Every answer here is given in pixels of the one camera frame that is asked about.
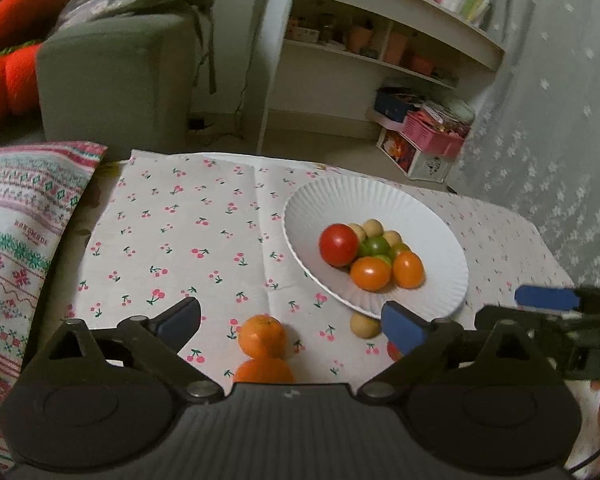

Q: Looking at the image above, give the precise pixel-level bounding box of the brown longan front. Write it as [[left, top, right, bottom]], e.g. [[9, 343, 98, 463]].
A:
[[350, 312, 381, 339]]

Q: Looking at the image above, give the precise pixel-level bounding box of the brown longan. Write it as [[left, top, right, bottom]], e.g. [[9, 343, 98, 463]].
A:
[[350, 312, 381, 339], [362, 219, 385, 238]]

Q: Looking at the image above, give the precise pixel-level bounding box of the orange cherry tomato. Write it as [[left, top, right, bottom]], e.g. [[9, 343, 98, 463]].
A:
[[392, 252, 426, 289], [349, 256, 392, 292]]

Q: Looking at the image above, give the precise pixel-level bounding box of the light green fruit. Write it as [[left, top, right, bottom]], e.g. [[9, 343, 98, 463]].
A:
[[374, 255, 392, 268]]

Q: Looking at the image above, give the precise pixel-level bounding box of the olive green tomato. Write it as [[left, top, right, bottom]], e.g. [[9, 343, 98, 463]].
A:
[[388, 243, 411, 260]]

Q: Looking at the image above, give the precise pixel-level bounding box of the small orange mandarin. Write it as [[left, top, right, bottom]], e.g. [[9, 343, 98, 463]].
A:
[[238, 314, 287, 359]]

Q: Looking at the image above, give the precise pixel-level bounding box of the yellowish longan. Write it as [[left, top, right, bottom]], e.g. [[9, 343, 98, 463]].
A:
[[382, 231, 403, 247]]

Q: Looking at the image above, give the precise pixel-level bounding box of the small green tomato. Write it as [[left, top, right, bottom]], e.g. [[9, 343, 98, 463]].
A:
[[366, 236, 391, 256]]

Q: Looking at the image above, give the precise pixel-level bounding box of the large orange mandarin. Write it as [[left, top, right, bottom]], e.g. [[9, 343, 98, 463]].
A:
[[233, 358, 296, 384]]

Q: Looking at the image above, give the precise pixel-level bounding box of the large red tomato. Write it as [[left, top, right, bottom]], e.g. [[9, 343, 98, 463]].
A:
[[318, 223, 360, 268]]

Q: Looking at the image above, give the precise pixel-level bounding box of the red tomato with stem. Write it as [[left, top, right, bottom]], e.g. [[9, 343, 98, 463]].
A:
[[387, 341, 402, 362]]

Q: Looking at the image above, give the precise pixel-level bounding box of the green oval fruit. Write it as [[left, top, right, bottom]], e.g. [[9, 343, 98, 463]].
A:
[[358, 240, 372, 258]]

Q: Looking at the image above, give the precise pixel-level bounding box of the pale beige longan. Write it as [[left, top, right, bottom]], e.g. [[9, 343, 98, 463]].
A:
[[348, 223, 367, 243]]

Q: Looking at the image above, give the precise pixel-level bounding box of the white fluted plate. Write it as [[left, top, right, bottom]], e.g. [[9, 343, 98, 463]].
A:
[[283, 177, 469, 320]]

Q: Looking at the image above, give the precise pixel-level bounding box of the floral lace curtain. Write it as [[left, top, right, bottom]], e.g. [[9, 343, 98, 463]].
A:
[[449, 0, 600, 286]]

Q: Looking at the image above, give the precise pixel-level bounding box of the white storage box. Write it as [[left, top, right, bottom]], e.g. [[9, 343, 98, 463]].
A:
[[376, 128, 453, 183]]

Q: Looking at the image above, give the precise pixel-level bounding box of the striped patterned cushion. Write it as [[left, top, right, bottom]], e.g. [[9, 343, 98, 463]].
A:
[[0, 141, 107, 469]]

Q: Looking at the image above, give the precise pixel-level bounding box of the pink plastic basket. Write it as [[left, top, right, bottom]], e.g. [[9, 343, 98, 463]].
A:
[[403, 112, 465, 159]]

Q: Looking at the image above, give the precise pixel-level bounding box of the dark blue storage bin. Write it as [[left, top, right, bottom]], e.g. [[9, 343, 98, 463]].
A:
[[374, 87, 427, 122]]

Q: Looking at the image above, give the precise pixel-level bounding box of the grey sofa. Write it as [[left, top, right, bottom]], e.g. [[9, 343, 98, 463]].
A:
[[0, 9, 199, 160]]

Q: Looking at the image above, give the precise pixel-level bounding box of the white bookshelf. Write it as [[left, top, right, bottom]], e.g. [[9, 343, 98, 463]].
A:
[[256, 0, 505, 150]]

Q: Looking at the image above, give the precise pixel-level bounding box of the red plush flower pillow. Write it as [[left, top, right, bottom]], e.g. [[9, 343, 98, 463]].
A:
[[0, 0, 69, 123]]

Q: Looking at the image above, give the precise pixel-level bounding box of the black power cable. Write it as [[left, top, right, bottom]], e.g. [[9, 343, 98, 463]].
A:
[[187, 0, 282, 141]]

